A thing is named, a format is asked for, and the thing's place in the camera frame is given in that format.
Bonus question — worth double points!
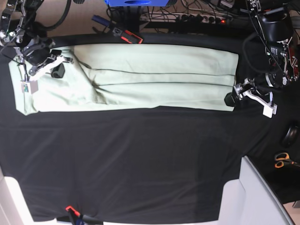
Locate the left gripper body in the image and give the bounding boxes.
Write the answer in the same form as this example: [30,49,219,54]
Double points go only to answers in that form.
[233,39,300,101]

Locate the blue camera mount base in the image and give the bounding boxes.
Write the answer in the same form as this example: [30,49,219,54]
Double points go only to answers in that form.
[105,0,177,7]

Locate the light green T-shirt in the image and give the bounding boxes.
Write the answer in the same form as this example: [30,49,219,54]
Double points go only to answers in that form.
[8,44,239,115]

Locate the black table cloth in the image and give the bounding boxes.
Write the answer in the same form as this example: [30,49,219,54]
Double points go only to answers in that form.
[0,33,300,224]

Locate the red black clamp with blue handle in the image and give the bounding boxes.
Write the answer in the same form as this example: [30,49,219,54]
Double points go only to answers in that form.
[92,15,143,44]

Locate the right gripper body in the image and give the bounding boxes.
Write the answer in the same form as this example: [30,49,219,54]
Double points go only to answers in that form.
[0,23,62,73]

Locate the white box right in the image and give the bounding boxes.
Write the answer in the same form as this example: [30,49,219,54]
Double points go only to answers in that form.
[217,156,294,225]

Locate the white box left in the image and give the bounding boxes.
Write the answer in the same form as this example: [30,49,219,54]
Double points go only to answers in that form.
[0,172,34,225]

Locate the orange handled scissors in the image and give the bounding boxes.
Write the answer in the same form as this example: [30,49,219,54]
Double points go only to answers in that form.
[274,152,300,169]

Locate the white box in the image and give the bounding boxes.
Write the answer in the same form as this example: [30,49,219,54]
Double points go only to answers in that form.
[217,156,294,225]
[0,172,34,225]

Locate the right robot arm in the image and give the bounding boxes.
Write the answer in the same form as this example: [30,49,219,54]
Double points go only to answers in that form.
[0,0,73,94]

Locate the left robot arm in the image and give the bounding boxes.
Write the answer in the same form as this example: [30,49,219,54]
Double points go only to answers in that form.
[225,0,300,118]

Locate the black tape roll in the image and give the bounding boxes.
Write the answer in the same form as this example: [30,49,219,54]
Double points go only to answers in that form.
[281,125,300,148]

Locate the red black clamp bottom edge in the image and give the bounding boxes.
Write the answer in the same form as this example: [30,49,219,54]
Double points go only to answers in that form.
[56,205,104,225]

